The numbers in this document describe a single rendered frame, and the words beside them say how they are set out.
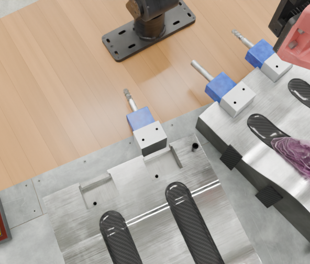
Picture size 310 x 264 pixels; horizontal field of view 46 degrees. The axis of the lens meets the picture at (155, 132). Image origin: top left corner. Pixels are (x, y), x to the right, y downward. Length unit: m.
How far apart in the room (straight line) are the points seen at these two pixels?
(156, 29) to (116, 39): 0.09
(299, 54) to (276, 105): 0.36
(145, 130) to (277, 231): 0.29
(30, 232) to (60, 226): 0.12
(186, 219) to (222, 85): 0.25
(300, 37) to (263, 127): 0.36
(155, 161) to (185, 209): 0.10
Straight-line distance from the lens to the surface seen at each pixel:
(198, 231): 0.57
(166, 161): 0.61
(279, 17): 0.34
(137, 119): 0.66
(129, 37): 0.78
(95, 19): 0.83
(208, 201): 0.57
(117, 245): 0.57
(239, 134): 0.65
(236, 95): 0.65
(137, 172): 0.57
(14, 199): 0.70
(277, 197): 0.63
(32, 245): 0.68
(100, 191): 0.60
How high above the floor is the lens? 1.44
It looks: 69 degrees down
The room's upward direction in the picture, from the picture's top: 1 degrees clockwise
